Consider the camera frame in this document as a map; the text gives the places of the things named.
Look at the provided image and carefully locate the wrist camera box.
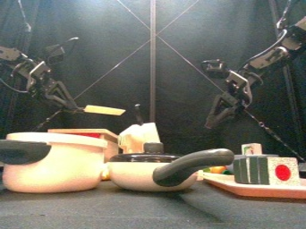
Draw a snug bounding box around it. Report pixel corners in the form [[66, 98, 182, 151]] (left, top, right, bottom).
[[199, 58, 233, 80], [41, 44, 67, 65]]

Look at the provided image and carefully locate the yellow toy food piece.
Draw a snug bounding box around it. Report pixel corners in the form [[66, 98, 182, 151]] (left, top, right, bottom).
[[100, 166, 112, 181]]

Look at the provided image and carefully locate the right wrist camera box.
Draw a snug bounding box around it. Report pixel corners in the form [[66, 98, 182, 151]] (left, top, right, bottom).
[[199, 58, 233, 80]]

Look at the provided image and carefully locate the cream saucepan with dark handle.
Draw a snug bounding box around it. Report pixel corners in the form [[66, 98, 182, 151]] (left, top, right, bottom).
[[107, 148, 237, 192]]

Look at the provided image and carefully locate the white toy knife block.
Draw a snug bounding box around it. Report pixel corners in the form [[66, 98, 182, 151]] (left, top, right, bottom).
[[118, 122, 163, 155]]

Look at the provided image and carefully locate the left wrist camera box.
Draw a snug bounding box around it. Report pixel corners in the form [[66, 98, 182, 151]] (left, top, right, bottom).
[[41, 44, 67, 65]]

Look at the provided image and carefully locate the small white printed block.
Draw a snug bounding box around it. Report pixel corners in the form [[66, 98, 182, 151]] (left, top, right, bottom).
[[241, 142, 265, 157]]

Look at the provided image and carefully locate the orange toy vegetable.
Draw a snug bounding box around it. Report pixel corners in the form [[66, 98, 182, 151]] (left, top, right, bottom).
[[210, 165, 229, 175]]

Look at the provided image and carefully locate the yellow toy slice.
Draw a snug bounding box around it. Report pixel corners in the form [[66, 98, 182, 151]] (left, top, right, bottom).
[[75, 104, 127, 117]]

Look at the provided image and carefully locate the large cream pot, dark handle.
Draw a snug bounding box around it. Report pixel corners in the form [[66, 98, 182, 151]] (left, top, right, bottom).
[[0, 131, 110, 194]]

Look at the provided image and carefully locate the toy sushi roll, red centre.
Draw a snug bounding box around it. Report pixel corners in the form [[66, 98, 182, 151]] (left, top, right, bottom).
[[233, 155, 301, 187]]

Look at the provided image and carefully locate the black saucepan lid with knob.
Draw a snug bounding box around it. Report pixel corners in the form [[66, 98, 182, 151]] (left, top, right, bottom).
[[108, 141, 184, 164]]

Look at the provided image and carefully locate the vertical metal frame pole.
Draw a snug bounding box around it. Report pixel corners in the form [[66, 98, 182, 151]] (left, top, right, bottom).
[[148, 0, 158, 123]]

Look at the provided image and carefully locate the wooden cutting board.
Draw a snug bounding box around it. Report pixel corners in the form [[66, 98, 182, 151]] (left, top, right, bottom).
[[198, 170, 306, 200]]

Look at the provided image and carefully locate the wooden box with red inside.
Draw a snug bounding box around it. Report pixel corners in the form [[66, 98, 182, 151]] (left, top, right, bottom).
[[47, 128, 120, 164]]

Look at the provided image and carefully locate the black toy knife handle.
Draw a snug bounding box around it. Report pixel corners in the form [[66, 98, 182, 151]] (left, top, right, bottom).
[[134, 103, 144, 126]]

